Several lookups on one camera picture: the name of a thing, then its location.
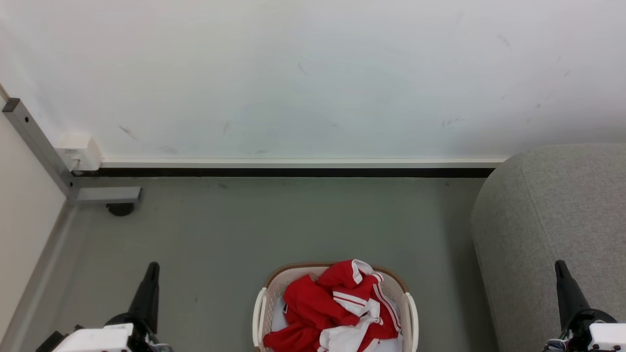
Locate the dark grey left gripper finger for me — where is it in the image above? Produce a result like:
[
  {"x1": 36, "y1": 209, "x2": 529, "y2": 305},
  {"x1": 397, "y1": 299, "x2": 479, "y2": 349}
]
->
[{"x1": 128, "y1": 262, "x2": 160, "y2": 334}]

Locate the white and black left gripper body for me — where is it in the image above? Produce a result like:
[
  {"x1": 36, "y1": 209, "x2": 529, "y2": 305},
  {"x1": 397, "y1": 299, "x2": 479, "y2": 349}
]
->
[{"x1": 51, "y1": 313, "x2": 173, "y2": 352}]

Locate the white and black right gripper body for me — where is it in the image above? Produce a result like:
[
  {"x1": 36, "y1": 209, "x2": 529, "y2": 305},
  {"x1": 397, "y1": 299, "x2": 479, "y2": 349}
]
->
[{"x1": 558, "y1": 308, "x2": 626, "y2": 352}]

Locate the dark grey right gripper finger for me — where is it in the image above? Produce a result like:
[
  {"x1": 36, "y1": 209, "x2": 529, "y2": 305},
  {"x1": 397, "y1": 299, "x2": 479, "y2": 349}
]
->
[{"x1": 555, "y1": 260, "x2": 591, "y2": 331}]

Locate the red and white jersey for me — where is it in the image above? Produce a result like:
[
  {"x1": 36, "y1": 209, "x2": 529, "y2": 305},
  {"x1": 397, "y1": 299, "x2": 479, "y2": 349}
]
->
[{"x1": 263, "y1": 259, "x2": 402, "y2": 352}]

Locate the grey fabric sofa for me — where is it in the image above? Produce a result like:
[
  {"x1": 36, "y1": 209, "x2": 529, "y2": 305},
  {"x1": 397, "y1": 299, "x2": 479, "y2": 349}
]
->
[{"x1": 470, "y1": 143, "x2": 626, "y2": 352}]

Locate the cream plastic laundry basket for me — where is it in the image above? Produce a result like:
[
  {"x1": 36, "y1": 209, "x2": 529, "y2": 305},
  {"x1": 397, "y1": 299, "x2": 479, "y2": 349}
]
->
[{"x1": 252, "y1": 262, "x2": 420, "y2": 352}]

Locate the white cushion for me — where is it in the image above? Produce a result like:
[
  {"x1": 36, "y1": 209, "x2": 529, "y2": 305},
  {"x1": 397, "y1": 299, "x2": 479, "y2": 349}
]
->
[{"x1": 270, "y1": 296, "x2": 404, "y2": 352}]

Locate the black baseboard strip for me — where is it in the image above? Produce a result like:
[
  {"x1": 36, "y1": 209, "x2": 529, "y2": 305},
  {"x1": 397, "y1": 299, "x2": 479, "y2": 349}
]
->
[{"x1": 72, "y1": 168, "x2": 496, "y2": 178}]

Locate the white wall socket box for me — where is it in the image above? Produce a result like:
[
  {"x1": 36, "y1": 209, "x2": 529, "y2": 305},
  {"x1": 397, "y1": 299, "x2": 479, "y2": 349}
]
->
[{"x1": 55, "y1": 133, "x2": 103, "y2": 172}]

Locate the white cable trunking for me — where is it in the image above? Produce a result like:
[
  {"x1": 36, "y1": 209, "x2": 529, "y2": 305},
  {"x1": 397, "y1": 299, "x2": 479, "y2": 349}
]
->
[{"x1": 100, "y1": 157, "x2": 507, "y2": 170}]

